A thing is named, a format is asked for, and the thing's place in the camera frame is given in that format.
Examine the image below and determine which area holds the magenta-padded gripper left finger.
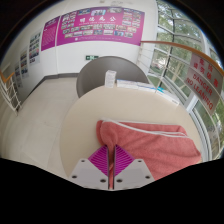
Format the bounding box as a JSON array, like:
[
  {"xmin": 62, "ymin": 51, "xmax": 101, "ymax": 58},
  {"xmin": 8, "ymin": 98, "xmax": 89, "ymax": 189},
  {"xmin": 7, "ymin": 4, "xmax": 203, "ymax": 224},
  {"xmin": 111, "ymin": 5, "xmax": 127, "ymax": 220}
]
[{"xmin": 69, "ymin": 144, "xmax": 110, "ymax": 191}]

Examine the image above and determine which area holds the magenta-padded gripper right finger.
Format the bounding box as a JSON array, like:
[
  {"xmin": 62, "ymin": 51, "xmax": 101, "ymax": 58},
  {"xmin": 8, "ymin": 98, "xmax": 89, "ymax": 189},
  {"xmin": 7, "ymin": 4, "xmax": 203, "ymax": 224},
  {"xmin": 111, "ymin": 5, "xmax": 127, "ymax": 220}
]
[{"xmin": 113, "ymin": 144, "xmax": 156, "ymax": 191}]

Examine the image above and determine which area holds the pink towel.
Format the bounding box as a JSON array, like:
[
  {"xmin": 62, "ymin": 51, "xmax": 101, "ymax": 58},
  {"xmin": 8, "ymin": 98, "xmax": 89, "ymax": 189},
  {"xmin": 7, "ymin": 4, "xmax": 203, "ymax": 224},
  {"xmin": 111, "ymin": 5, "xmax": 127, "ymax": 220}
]
[{"xmin": 95, "ymin": 119, "xmax": 203, "ymax": 190}]

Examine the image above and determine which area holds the flat white and blue box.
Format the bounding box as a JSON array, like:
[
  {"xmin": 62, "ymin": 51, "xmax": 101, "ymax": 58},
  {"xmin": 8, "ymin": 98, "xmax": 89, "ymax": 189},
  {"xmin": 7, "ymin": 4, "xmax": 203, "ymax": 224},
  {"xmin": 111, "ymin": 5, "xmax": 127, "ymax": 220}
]
[{"xmin": 155, "ymin": 85, "xmax": 181, "ymax": 106}]

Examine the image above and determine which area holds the small upright white box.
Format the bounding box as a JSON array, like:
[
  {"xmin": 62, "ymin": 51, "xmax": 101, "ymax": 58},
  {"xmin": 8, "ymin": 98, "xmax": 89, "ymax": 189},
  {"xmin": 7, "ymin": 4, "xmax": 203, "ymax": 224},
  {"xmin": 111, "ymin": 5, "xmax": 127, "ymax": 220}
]
[{"xmin": 104, "ymin": 69, "xmax": 118, "ymax": 89}]

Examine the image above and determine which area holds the grey round-backed chair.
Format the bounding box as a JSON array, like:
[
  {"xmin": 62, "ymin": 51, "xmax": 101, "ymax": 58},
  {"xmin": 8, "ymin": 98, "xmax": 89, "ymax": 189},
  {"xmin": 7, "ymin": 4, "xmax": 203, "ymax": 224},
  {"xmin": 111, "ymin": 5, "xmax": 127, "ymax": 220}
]
[{"xmin": 75, "ymin": 55, "xmax": 150, "ymax": 99}]

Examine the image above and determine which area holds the green exit sign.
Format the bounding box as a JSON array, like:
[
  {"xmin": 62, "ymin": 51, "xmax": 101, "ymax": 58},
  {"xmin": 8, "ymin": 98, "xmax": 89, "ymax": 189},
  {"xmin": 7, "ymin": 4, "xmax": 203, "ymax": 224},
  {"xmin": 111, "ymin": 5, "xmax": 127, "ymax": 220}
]
[{"xmin": 85, "ymin": 54, "xmax": 100, "ymax": 61}]

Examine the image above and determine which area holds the white railing with orange top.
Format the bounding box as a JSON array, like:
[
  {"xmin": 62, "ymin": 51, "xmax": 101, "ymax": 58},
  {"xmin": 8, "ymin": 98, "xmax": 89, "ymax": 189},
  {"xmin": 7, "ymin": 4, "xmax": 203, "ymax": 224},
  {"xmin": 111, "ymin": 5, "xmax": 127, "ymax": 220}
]
[{"xmin": 0, "ymin": 69, "xmax": 23, "ymax": 116}]

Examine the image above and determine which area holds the red-lettered warning sign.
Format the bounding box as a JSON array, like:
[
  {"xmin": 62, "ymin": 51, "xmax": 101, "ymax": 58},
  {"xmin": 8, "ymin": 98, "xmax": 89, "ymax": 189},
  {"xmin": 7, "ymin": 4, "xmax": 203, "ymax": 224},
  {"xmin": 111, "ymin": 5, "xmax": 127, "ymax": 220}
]
[{"xmin": 183, "ymin": 53, "xmax": 224, "ymax": 116}]

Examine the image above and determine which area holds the long orange handrail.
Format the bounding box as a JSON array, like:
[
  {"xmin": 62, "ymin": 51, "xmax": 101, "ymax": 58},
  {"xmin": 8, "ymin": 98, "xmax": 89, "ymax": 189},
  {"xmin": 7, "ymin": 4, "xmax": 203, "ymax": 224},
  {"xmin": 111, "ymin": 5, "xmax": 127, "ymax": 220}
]
[{"xmin": 139, "ymin": 39, "xmax": 224, "ymax": 76}]

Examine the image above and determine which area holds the row of white photo boards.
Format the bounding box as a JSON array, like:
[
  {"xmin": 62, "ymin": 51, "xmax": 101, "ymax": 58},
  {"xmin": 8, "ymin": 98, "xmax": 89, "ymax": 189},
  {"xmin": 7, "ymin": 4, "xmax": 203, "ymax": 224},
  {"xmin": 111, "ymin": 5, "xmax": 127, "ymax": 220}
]
[{"xmin": 13, "ymin": 30, "xmax": 42, "ymax": 89}]

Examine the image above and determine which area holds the narrow magenta wall poster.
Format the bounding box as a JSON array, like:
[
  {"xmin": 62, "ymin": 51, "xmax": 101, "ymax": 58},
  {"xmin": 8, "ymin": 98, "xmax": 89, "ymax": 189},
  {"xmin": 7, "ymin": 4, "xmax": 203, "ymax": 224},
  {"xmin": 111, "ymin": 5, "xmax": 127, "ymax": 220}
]
[{"xmin": 40, "ymin": 15, "xmax": 61, "ymax": 52}]

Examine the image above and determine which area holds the large magenta wall poster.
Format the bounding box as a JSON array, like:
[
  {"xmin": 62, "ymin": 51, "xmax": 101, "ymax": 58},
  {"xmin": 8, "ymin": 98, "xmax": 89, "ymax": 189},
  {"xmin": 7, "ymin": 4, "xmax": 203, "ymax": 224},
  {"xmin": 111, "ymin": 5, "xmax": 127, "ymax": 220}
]
[{"xmin": 55, "ymin": 6, "xmax": 146, "ymax": 47}]

